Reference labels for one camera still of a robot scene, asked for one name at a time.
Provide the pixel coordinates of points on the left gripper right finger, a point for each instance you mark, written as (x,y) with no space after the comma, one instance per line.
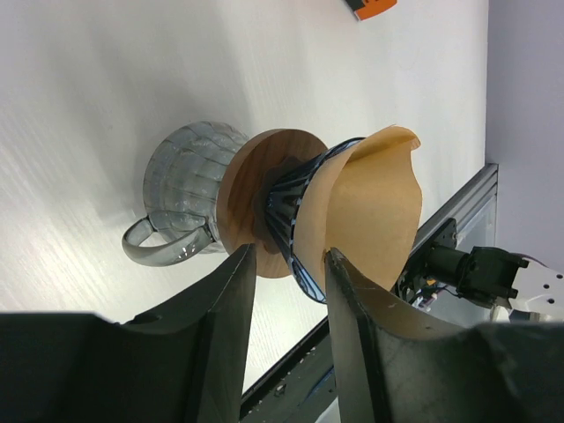
(506,372)

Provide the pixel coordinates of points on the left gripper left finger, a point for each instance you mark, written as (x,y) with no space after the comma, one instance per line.
(181,361)

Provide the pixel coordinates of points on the single brown paper filter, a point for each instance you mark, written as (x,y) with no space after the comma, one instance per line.
(365,202)

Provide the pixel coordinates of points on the blue glass dripper cone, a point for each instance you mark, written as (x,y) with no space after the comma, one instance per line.
(282,204)

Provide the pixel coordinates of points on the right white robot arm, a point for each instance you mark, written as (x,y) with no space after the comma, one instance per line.
(514,287)

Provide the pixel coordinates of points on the orange coffee filter box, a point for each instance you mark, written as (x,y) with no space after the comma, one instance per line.
(366,9)

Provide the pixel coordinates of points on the aluminium frame rail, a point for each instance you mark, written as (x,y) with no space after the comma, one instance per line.
(474,207)

